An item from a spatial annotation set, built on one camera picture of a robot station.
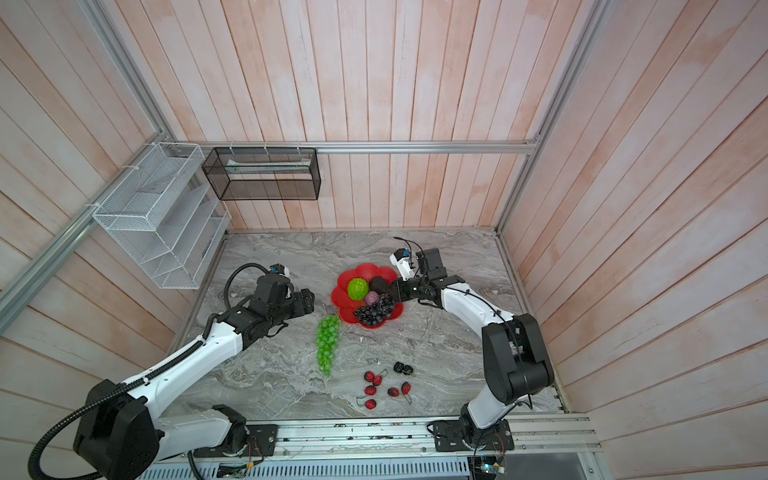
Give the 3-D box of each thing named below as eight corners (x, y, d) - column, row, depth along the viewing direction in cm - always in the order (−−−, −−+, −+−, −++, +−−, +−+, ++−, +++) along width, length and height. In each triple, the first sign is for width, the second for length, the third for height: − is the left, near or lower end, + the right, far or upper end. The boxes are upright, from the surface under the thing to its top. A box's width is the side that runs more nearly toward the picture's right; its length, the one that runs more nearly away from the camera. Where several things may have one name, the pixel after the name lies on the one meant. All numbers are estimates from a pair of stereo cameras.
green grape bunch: (315, 375, 86) (312, 369, 82) (322, 321, 97) (320, 314, 93) (336, 375, 86) (334, 369, 82) (340, 321, 97) (339, 314, 93)
